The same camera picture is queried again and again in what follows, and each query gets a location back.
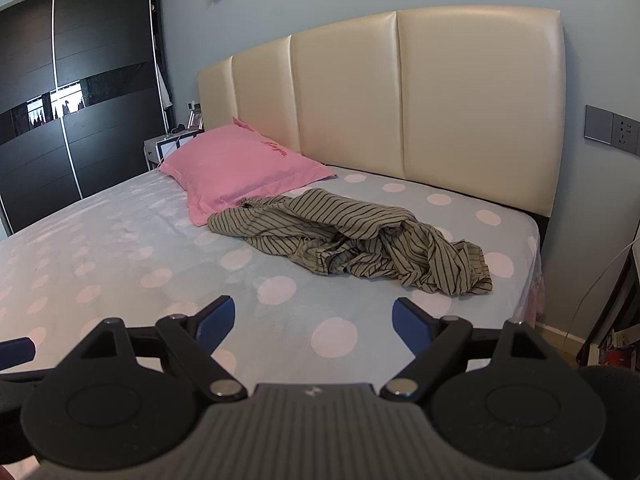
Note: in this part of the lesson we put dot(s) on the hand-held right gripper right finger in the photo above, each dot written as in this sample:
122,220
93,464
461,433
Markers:
410,325

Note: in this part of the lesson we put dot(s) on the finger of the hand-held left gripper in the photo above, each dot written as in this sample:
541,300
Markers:
17,349

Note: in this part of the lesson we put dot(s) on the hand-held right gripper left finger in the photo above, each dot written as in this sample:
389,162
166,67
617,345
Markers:
220,317

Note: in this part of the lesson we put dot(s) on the beige striped shirt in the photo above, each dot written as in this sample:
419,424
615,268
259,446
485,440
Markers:
425,260

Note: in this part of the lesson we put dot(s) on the polka dot bed sheet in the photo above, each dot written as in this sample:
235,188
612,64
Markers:
125,240

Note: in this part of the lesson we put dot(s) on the pink pillow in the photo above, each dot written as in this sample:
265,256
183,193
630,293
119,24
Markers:
235,170

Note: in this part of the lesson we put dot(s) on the white nightstand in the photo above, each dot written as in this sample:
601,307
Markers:
150,152

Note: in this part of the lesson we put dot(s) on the dark cluttered side shelf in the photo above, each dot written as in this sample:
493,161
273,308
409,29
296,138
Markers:
617,320

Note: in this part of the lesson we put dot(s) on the cream padded headboard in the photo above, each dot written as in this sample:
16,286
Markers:
450,110

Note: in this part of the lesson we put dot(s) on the white hanging garment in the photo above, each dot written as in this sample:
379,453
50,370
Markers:
162,85

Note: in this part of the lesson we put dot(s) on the black sliding door wardrobe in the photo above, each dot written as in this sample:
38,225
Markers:
100,35

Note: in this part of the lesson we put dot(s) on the small photo frame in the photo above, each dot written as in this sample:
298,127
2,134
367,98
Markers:
195,120

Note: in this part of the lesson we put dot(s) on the grey wall socket panel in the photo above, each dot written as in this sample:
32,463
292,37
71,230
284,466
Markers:
610,127

